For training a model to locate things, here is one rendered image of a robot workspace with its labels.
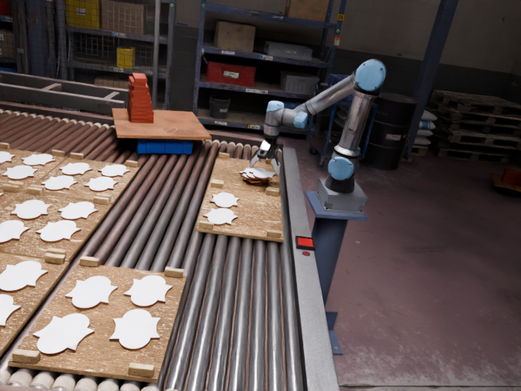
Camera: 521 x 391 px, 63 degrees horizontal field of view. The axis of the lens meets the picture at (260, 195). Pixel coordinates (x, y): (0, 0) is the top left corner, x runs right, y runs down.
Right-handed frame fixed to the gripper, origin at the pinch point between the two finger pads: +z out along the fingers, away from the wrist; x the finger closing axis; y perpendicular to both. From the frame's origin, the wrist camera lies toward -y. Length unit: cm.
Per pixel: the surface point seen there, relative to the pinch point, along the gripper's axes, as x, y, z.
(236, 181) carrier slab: 11.7, -5.6, 5.9
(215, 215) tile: 2.8, -45.3, 4.9
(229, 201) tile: 3.7, -30.0, 4.9
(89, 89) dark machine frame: 161, 61, 0
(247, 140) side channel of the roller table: 32, 57, 6
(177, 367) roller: -24, -118, 8
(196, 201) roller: 17.9, -34.3, 7.6
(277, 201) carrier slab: -13.3, -14.0, 5.9
